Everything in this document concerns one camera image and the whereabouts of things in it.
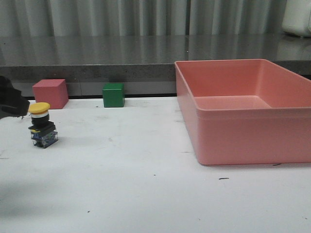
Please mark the pink cube centre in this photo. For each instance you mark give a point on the pink cube centre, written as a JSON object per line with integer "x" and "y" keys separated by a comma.
{"x": 52, "y": 91}

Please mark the pink plastic bin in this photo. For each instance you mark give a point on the pink plastic bin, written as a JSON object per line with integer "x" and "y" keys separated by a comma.
{"x": 249, "y": 111}

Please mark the yellow push button switch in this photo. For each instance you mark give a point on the yellow push button switch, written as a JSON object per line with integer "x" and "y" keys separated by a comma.
{"x": 43, "y": 131}

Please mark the green cube right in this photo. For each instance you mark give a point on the green cube right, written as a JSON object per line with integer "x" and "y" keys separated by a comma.
{"x": 113, "y": 95}

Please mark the grey stone counter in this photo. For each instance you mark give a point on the grey stone counter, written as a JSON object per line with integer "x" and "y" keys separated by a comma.
{"x": 144, "y": 64}

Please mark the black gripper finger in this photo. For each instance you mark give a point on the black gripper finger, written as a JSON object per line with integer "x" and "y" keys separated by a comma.
{"x": 12, "y": 103}

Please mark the white appliance on counter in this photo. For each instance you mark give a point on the white appliance on counter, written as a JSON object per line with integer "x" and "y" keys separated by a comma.
{"x": 297, "y": 18}

